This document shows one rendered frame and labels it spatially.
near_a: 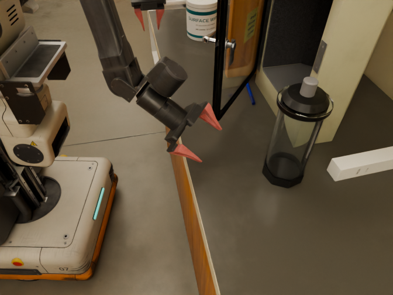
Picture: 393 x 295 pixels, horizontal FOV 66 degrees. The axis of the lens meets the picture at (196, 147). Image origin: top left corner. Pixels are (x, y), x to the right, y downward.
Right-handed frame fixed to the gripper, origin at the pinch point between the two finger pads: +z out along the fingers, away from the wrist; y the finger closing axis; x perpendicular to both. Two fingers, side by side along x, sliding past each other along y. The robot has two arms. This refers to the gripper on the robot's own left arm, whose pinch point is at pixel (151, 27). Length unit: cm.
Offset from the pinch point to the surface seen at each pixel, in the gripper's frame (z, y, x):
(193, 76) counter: 16.3, 12.5, -5.9
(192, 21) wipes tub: 8.6, 18.0, 20.6
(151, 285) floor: 110, -16, -38
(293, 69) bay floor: 8.7, 41.8, -20.6
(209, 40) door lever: -9.9, 10.9, -32.4
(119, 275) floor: 110, -31, -30
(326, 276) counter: 16, 23, -80
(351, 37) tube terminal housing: -14, 37, -46
